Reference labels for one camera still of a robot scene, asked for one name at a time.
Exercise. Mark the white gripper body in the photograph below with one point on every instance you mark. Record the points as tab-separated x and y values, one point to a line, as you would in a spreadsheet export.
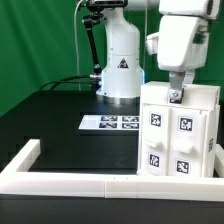
183	43

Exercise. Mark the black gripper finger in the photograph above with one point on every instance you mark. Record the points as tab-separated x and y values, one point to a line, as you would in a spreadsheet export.
175	91
189	77

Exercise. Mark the white cabinet body box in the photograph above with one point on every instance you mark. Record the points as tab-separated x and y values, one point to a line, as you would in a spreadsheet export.
177	141

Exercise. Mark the white cabinet top block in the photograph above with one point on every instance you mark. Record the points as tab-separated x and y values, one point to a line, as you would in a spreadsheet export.
202	97

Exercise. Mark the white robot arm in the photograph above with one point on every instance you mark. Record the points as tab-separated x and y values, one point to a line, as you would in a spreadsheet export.
117	41

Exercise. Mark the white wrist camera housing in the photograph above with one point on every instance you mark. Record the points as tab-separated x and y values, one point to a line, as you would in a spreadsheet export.
152	43

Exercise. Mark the black articulated camera mount arm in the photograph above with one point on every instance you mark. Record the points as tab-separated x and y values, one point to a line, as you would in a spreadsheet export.
89	23

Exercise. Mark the white fiducial marker base plate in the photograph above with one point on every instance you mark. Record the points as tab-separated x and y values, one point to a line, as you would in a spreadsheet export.
109	122

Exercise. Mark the white U-shaped border frame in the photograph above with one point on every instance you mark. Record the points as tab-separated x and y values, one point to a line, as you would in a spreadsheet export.
17	179

